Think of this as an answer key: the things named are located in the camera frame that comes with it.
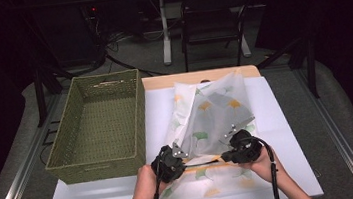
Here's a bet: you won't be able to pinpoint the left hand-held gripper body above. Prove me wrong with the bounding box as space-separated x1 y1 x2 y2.
149 141 193 186

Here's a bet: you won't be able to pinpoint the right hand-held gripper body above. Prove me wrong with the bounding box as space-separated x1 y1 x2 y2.
221 115 266 166

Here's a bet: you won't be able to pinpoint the black cloth garment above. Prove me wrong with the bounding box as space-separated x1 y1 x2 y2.
177 87 259 160

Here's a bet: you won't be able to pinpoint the white leaf-print mesh laundry bag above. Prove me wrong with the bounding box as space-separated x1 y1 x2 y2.
148 68 276 199

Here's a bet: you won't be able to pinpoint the green woven basket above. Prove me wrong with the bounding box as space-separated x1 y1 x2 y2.
34 67 155 188

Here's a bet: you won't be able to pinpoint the person's right hand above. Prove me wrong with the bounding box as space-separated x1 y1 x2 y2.
237 144 287 187

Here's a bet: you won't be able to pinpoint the person's left hand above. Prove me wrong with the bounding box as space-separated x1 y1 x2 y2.
128 162 171 199

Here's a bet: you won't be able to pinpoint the white table board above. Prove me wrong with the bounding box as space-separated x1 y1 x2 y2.
30 69 324 199

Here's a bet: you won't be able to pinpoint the black metal stand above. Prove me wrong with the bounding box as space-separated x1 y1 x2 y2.
28 62 79 129
252 33 322 106

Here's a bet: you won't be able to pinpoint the wooden desk with white legs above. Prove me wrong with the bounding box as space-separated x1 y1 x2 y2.
137 0 296 70

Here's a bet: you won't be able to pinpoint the black folding chair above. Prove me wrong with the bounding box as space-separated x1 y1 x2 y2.
175 0 260 73

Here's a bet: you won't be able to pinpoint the black device with red light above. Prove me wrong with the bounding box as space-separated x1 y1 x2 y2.
81 3 104 30

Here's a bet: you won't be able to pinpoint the right hand-held gripper cable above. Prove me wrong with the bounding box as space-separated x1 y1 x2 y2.
252 134 282 199

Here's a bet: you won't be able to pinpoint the aluminium rail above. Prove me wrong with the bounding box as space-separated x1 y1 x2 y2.
0 92 74 199
291 62 353 199

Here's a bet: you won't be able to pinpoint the black floor cables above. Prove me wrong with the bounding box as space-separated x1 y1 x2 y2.
103 26 170 83

